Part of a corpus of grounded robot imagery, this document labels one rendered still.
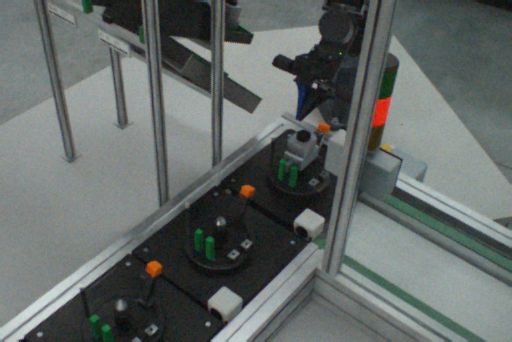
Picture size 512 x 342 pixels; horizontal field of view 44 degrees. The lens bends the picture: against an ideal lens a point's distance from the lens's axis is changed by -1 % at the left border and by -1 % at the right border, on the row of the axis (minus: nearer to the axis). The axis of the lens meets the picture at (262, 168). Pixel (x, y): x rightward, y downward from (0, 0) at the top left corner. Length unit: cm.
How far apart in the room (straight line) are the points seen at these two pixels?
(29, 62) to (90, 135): 194
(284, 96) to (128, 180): 52
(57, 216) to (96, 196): 10
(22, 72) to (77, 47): 34
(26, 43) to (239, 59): 200
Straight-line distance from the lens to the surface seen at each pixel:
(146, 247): 125
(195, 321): 114
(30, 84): 342
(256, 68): 190
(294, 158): 131
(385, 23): 87
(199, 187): 137
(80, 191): 153
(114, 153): 161
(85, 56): 357
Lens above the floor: 192
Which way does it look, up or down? 43 degrees down
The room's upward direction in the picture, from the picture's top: 4 degrees clockwise
